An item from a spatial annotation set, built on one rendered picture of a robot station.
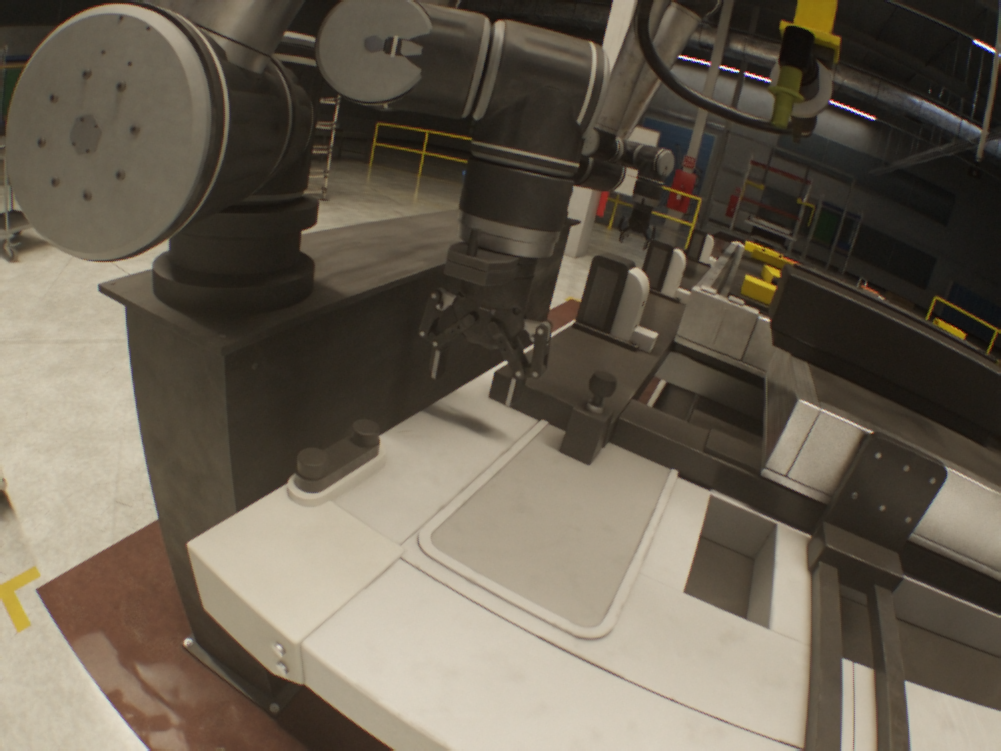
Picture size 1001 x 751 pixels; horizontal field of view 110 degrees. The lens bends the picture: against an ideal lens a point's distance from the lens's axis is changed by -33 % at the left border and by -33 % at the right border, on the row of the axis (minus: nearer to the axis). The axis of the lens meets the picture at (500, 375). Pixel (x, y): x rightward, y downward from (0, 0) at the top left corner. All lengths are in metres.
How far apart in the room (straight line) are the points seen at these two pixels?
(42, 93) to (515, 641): 0.54
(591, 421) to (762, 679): 0.33
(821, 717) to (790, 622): 0.13
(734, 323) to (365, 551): 0.75
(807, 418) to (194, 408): 0.77
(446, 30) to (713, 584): 0.63
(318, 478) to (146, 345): 0.42
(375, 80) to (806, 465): 0.59
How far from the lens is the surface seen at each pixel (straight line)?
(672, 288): 1.35
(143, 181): 0.39
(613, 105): 1.93
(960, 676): 0.82
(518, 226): 0.48
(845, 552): 0.62
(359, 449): 0.50
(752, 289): 1.02
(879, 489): 0.64
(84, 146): 0.41
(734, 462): 0.65
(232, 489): 0.77
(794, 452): 0.63
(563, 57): 0.49
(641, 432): 0.65
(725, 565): 0.67
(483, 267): 0.45
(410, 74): 0.47
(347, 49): 0.47
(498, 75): 0.47
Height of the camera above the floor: 1.16
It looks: 25 degrees down
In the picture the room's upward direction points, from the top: 13 degrees clockwise
